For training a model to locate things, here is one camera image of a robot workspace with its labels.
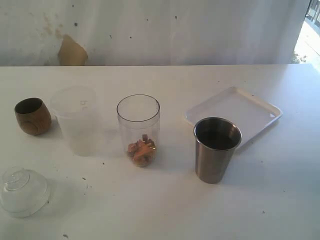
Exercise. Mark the clear dome lid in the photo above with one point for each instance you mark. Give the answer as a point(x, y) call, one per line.
point(23, 192)

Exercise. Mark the translucent white plastic cup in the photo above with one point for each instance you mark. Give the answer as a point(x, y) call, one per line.
point(77, 114)

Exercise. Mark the brown wooden cup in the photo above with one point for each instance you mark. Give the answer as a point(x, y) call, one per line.
point(33, 116)

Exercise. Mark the stainless steel cup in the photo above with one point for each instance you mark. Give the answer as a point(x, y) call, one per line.
point(215, 142)

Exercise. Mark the brown wooden cubes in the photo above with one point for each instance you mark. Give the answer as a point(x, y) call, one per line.
point(141, 155)

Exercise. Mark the white square plastic tray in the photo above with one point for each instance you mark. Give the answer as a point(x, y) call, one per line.
point(251, 114)

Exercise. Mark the clear plastic cup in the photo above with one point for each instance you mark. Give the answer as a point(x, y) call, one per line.
point(138, 114)

